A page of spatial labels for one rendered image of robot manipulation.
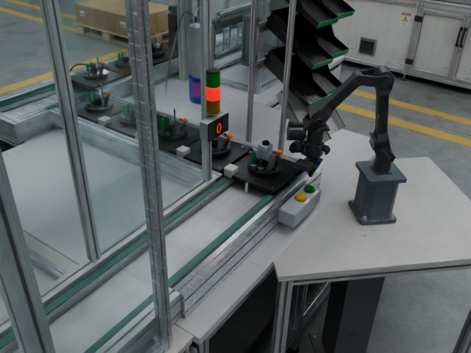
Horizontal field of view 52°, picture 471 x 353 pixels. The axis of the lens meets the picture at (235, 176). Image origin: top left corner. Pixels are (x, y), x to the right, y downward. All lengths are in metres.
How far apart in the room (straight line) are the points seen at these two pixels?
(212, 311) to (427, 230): 0.90
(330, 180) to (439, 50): 3.83
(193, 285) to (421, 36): 4.77
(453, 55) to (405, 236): 4.03
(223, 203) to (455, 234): 0.88
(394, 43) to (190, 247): 4.64
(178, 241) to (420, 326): 1.56
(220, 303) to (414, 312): 1.55
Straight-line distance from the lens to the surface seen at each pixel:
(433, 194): 2.21
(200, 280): 1.48
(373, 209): 1.90
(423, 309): 2.91
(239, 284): 1.61
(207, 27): 1.66
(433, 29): 5.79
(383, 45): 6.00
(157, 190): 1.08
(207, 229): 1.73
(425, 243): 1.91
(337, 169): 2.24
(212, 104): 1.72
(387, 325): 2.77
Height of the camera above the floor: 1.99
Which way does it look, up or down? 32 degrees down
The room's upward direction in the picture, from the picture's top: 2 degrees clockwise
